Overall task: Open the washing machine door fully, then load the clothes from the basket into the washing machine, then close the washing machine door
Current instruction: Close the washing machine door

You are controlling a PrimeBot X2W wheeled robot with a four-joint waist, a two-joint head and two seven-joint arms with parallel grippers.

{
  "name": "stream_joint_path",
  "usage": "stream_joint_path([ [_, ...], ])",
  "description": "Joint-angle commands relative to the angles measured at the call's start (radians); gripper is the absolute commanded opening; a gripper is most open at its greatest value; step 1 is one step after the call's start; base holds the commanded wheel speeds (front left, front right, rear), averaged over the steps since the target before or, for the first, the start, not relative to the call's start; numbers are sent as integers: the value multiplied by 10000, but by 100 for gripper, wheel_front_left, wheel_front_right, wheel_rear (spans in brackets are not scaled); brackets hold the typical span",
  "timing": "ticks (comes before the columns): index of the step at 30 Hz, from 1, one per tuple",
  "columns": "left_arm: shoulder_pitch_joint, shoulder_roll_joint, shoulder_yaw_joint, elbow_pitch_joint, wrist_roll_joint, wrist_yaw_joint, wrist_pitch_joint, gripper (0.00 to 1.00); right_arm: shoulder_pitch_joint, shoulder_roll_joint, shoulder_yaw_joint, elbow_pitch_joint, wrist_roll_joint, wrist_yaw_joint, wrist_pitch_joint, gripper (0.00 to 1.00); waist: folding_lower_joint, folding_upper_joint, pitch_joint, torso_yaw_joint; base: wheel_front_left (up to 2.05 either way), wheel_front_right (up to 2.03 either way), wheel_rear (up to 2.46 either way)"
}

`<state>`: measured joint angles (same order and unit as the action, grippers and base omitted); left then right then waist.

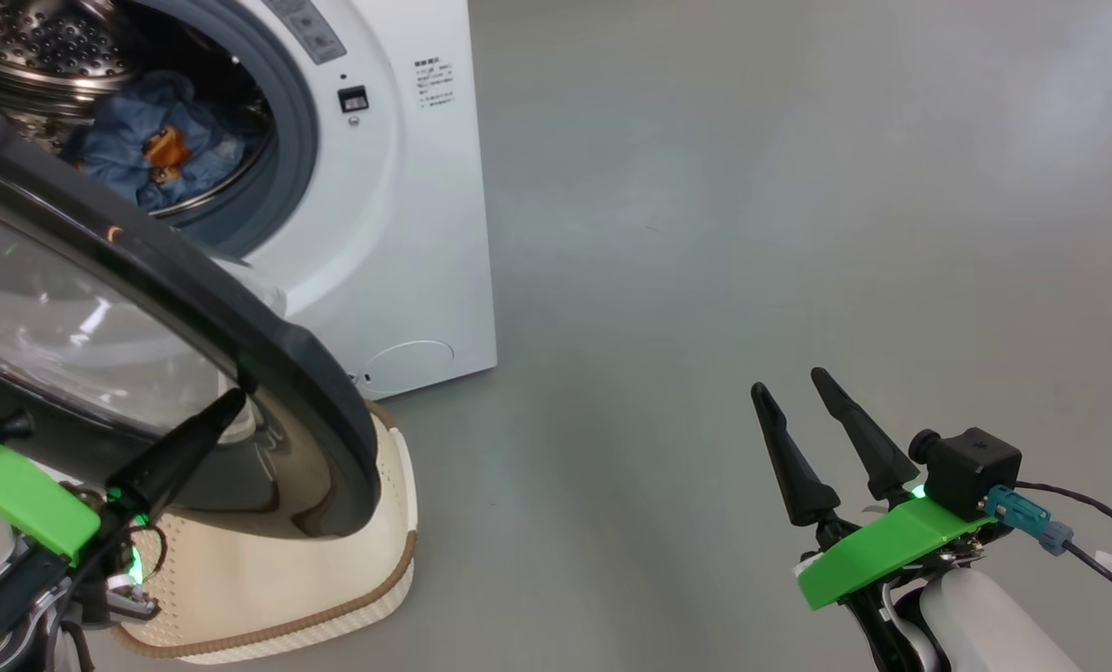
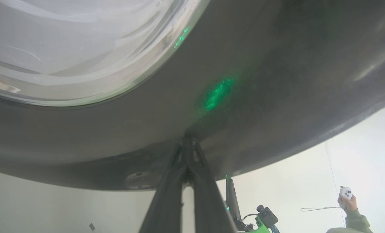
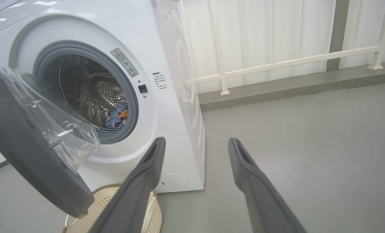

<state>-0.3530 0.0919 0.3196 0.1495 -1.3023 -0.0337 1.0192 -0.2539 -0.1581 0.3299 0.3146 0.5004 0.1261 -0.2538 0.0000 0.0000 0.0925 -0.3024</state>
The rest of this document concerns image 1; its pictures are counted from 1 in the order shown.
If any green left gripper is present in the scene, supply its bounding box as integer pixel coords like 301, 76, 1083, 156
0, 387, 248, 622

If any cream perforated laundry basket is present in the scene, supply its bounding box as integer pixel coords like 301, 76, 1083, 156
42, 401, 419, 665

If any round white filter cover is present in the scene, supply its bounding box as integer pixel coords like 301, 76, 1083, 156
350, 339, 457, 388

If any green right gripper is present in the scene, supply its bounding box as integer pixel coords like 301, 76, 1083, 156
751, 367, 995, 672

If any blue garment with bear print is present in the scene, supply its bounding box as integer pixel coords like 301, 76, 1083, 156
93, 70, 272, 188

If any black round glass washer door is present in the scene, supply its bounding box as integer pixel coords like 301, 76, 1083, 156
0, 93, 384, 542

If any black right cable teal plug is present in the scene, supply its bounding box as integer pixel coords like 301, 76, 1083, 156
985, 480, 1112, 672

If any grey instruction label strip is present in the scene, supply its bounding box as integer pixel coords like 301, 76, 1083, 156
261, 0, 347, 64

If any white front-load washing machine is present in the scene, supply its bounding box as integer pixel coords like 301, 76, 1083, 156
0, 0, 499, 402

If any small printed text label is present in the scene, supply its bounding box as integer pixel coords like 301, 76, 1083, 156
413, 58, 456, 111

